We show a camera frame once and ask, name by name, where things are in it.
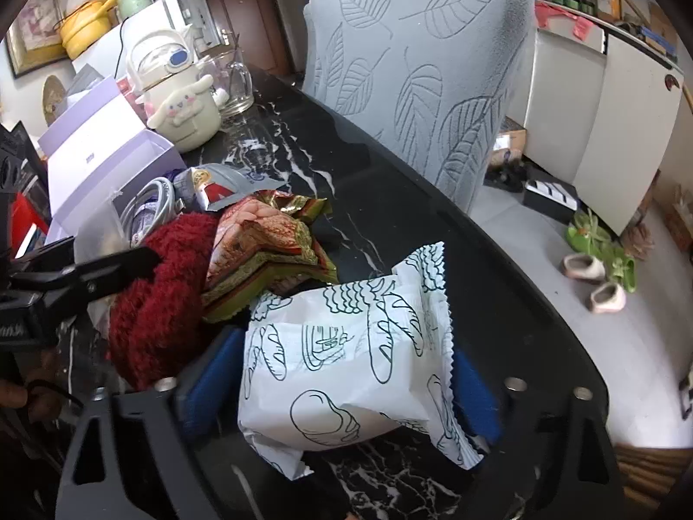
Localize dark red fuzzy pouch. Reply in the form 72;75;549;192
108;212;217;391

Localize lavender gift box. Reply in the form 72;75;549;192
39;78;185;243

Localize green sandals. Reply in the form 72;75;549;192
566;210;637;293

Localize person's hand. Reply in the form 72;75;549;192
1;350;62;421

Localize white bread-print snack bag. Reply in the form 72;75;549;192
239;243;483;480

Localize white cable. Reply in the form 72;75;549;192
117;175;180;248

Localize white mini fridge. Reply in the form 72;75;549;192
71;0;185;80

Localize yellow pot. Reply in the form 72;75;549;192
56;0;119;60

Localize brown door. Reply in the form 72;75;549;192
206;0;294;75

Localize silver red snack packet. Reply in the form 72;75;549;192
173;163;284;212

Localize white cabinet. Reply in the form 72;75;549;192
508;1;685;234

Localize pink white slipper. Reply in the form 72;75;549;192
560;252;606;283
589;282;627;313

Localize orange green snack packet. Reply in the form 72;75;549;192
202;190;338;323

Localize grey leaf-pattern chair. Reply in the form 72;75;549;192
303;0;536;212

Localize clear glass jar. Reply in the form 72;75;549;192
200;45;255;119

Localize framed picture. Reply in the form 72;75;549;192
5;0;68;79

